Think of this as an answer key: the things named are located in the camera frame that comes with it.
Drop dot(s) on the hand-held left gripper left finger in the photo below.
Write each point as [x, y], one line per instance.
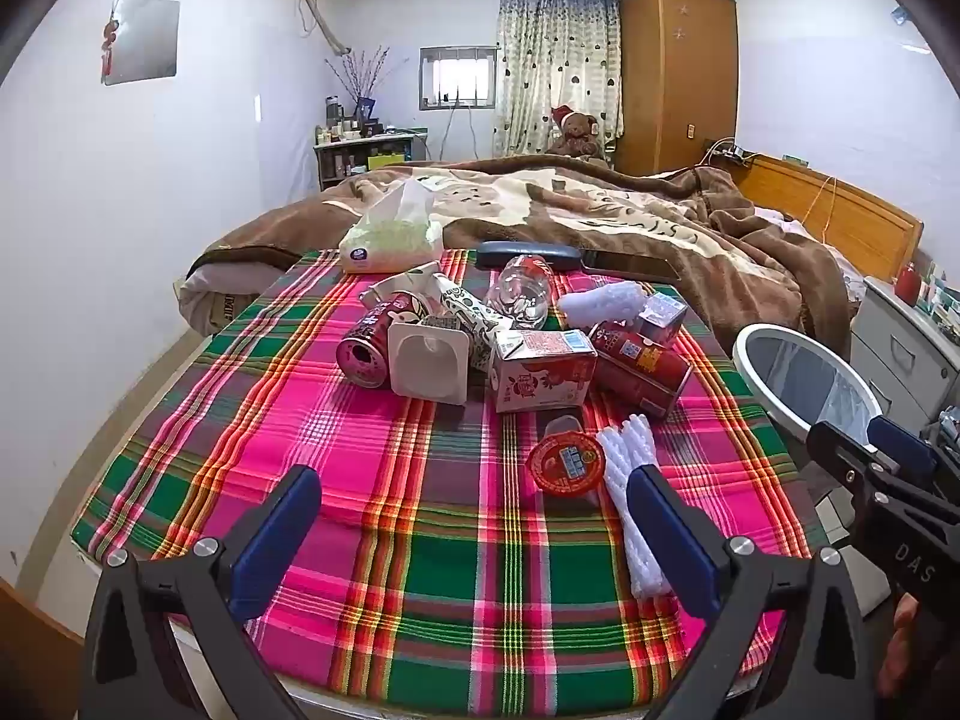
[274, 540]

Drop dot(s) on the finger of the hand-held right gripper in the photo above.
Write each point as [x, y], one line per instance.
[844, 450]
[904, 446]

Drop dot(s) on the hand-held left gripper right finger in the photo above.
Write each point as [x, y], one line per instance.
[671, 540]

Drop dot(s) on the long white foam net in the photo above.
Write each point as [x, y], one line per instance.
[630, 510]

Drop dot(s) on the red lid jelly cup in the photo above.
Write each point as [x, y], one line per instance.
[566, 461]

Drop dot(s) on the white rim trash bin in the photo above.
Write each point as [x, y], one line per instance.
[742, 360]

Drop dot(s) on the red drink carton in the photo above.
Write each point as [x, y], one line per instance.
[641, 371]

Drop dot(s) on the red white milk carton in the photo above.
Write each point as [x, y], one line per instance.
[544, 375]

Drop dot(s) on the red drink can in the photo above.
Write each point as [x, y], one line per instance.
[367, 352]

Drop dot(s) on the small silver carton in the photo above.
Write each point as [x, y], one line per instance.
[661, 315]

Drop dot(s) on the white yogurt cup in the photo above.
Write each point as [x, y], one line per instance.
[427, 360]

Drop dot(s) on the thick white foam net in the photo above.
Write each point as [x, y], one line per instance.
[604, 304]

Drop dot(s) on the beige paper cup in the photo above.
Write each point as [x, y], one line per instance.
[401, 285]

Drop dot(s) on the clear plastic bottle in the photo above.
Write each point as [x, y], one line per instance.
[521, 296]

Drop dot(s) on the white patterned paper cup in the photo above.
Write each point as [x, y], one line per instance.
[469, 311]

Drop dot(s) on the person's right hand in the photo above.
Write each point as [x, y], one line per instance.
[904, 645]

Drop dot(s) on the grey drawer cabinet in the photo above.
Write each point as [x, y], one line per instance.
[900, 360]

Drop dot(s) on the red jar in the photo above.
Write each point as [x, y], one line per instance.
[908, 285]

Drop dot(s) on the clutter of small boxes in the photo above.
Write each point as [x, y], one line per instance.
[941, 289]

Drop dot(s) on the pink green plaid cloth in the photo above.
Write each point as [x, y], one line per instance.
[450, 555]

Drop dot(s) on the wooden headboard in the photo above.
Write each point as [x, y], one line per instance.
[847, 217]

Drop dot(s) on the pink white pillow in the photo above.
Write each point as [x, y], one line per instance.
[780, 219]

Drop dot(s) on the brown printed blanket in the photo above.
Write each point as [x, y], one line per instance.
[675, 240]

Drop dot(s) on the black smartphone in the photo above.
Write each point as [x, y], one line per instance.
[630, 264]

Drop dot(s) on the power strip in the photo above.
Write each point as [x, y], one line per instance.
[731, 155]

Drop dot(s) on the soft tissue pack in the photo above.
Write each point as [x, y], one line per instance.
[390, 244]

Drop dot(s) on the dark blue glasses case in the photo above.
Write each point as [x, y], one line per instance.
[529, 255]

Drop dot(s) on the cluttered small desk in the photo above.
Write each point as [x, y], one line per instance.
[360, 157]

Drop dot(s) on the wooden wardrobe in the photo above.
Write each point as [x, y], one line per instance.
[675, 75]

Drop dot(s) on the brown teddy bear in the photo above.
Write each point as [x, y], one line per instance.
[577, 135]

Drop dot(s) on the decorative dry branches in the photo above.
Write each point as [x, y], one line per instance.
[360, 79]

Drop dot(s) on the patterned curtain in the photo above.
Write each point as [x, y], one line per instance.
[555, 52]

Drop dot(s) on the small window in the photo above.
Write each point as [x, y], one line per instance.
[457, 79]

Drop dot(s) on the air conditioner pipe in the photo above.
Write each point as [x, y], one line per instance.
[322, 19]

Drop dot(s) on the blue wall sticker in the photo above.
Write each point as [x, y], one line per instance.
[900, 13]

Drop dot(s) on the silver wall poster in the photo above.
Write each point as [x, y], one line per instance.
[142, 41]

